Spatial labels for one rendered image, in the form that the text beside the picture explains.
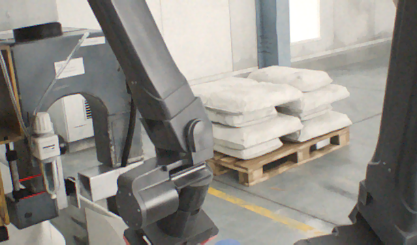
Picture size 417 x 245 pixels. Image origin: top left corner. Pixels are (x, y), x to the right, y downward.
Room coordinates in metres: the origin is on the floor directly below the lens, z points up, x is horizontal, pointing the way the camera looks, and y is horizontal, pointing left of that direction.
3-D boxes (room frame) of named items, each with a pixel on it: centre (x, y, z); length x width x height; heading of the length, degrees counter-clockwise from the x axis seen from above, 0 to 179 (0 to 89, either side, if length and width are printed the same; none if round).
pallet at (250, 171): (4.17, -0.45, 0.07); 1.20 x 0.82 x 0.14; 130
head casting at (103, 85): (1.11, 0.32, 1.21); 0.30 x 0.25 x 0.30; 38
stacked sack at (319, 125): (4.20, -0.83, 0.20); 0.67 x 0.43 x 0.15; 128
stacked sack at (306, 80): (4.39, -0.70, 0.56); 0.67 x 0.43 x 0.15; 38
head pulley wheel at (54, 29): (1.03, 0.30, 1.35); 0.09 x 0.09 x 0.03
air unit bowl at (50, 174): (0.89, 0.28, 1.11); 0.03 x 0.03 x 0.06
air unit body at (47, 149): (0.90, 0.28, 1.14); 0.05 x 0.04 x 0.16; 128
